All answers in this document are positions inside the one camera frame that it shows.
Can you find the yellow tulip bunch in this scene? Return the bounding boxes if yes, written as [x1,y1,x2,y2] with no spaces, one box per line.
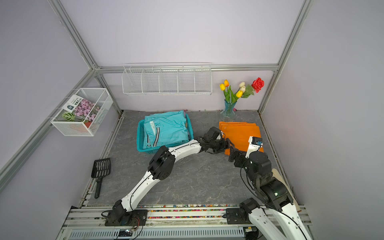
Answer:
[220,80,255,104]

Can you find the glass vase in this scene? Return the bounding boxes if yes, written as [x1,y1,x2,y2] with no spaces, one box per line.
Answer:
[221,101,236,122]

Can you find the teal pants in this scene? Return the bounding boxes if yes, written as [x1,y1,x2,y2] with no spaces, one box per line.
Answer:
[143,111,190,149]

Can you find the orange pants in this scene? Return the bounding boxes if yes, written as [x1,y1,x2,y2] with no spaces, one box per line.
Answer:
[219,122,262,152]

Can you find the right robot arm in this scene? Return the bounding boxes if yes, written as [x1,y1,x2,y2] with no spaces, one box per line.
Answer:
[229,148,312,240]

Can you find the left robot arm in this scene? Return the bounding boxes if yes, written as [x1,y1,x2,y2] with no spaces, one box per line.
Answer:
[112,127,232,219]

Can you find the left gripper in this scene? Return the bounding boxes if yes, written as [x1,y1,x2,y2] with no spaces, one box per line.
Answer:
[210,138,233,154]

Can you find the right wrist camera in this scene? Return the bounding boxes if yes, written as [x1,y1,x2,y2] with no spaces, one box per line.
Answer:
[246,136,263,159]

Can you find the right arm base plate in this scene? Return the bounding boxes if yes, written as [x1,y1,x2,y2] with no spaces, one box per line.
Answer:
[223,208,251,225]

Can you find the pink flower plant pot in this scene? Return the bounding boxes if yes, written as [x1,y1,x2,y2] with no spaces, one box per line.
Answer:
[62,97,101,128]

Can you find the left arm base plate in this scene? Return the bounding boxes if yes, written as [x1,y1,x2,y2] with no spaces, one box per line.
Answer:
[105,210,148,227]

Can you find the white wire side basket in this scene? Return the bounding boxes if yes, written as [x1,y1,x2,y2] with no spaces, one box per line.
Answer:
[51,88,114,137]

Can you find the teal plastic basket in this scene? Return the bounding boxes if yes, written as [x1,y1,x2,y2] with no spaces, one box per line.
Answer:
[137,112,194,154]

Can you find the white wire wall shelf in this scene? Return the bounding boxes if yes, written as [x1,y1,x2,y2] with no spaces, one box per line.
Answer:
[122,62,213,96]

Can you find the red rose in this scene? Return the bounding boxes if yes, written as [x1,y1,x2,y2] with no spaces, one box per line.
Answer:
[251,78,265,93]

